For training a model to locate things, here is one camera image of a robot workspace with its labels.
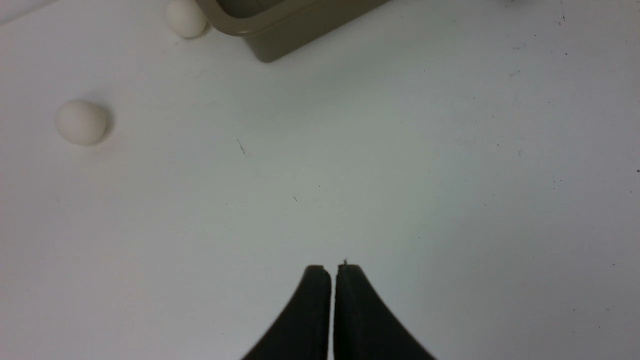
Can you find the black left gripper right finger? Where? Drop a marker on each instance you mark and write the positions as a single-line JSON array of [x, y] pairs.
[[364, 328]]

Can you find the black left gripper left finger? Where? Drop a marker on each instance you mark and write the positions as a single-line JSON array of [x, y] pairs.
[[301, 331]]

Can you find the white ball with logo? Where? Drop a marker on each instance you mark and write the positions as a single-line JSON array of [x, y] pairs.
[[185, 18]]

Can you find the tan plastic bin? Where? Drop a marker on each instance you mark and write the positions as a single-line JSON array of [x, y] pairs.
[[275, 28]]

